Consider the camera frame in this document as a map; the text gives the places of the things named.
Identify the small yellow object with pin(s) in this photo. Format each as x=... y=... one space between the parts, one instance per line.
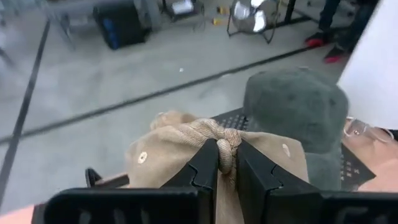
x=217 y=21
x=222 y=10

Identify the white box on black stand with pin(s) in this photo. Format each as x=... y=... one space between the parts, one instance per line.
x=183 y=7

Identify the round wooden lamp base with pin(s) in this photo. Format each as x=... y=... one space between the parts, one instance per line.
x=373 y=146

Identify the tan baseball cap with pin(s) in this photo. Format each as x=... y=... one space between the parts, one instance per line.
x=174 y=149

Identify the black aluminium table frame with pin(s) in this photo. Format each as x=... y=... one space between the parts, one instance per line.
x=91 y=177

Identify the black perforated metal rack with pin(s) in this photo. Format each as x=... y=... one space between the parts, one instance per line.
x=354 y=171

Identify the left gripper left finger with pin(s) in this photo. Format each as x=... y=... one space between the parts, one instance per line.
x=202 y=174

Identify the dark green baseball cap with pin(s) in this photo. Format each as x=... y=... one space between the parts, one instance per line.
x=295 y=109

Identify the person's leg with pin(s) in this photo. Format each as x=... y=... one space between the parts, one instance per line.
x=329 y=15
x=357 y=25

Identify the white cylindrical lamp shade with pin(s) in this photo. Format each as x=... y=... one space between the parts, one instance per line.
x=373 y=77

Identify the black case with blue stripe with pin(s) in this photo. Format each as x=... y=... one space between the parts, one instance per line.
x=121 y=25

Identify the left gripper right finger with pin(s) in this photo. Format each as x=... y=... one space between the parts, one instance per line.
x=258 y=186

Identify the person's foot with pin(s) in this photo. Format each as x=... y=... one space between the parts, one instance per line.
x=334 y=57
x=315 y=40

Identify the black desk leg frame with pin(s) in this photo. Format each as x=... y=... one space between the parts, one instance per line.
x=289 y=12

